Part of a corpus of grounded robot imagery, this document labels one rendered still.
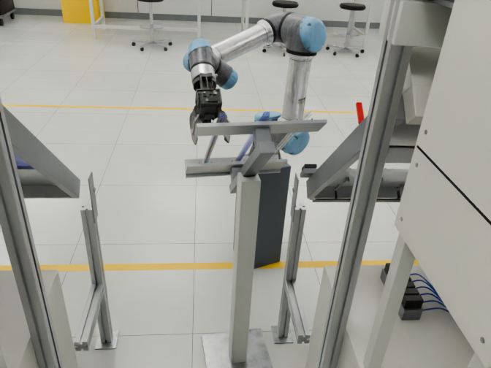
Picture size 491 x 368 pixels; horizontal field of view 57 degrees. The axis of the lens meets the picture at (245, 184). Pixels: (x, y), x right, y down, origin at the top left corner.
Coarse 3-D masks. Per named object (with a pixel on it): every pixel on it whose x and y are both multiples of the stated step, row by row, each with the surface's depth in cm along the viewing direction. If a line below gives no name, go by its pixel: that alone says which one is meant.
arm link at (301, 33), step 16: (288, 16) 165; (304, 16) 162; (288, 32) 163; (304, 32) 158; (320, 32) 161; (288, 48) 166; (304, 48) 162; (320, 48) 164; (304, 64) 167; (288, 80) 172; (304, 80) 170; (288, 96) 174; (304, 96) 174; (288, 112) 176; (288, 144) 179; (304, 144) 183
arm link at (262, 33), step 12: (288, 12) 167; (264, 24) 166; (276, 24) 167; (240, 36) 162; (252, 36) 163; (264, 36) 166; (276, 36) 168; (216, 48) 156; (228, 48) 158; (240, 48) 161; (252, 48) 165; (228, 60) 160
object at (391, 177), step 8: (392, 168) 136; (344, 176) 140; (352, 176) 140; (384, 176) 141; (392, 176) 141; (400, 176) 141; (336, 184) 150; (344, 184) 150; (352, 184) 150; (384, 184) 151; (392, 184) 152; (400, 184) 152
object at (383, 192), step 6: (330, 186) 153; (336, 186) 153; (342, 186) 153; (348, 186) 154; (324, 192) 152; (330, 192) 152; (342, 192) 153; (348, 192) 153; (378, 192) 154; (384, 192) 154; (390, 192) 155; (396, 192) 155; (402, 192) 155; (318, 198) 152; (324, 198) 152; (330, 198) 152; (342, 198) 153; (348, 198) 153; (378, 198) 154; (384, 198) 154; (390, 198) 154; (396, 198) 155
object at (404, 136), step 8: (400, 128) 99; (408, 128) 99; (416, 128) 100; (392, 136) 104; (400, 136) 104; (408, 136) 105; (416, 136) 105; (392, 144) 110; (400, 144) 110; (408, 144) 110; (392, 152) 104; (400, 152) 104; (408, 152) 104; (392, 160) 110; (400, 160) 110; (408, 160) 111
